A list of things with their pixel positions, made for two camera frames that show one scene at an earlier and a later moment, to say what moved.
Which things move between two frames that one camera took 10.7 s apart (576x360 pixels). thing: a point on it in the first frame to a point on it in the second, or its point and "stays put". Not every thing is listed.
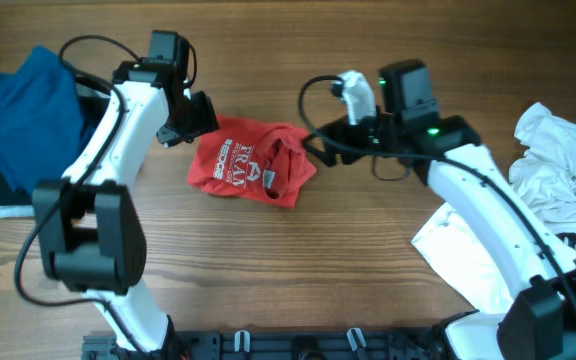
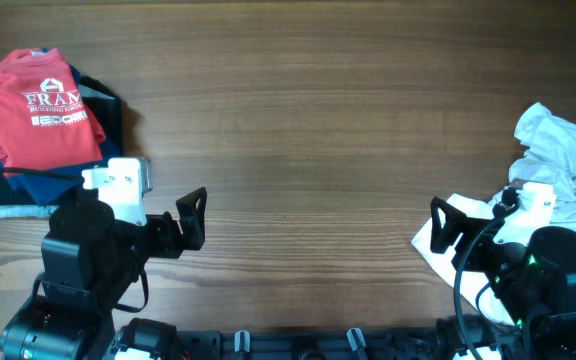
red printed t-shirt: (257, 161) to (33, 105)
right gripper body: (375, 133) to (488, 258)
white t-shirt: (561, 171) stays put
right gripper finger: (327, 155) to (442, 237)
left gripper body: (197, 118) to (166, 242)
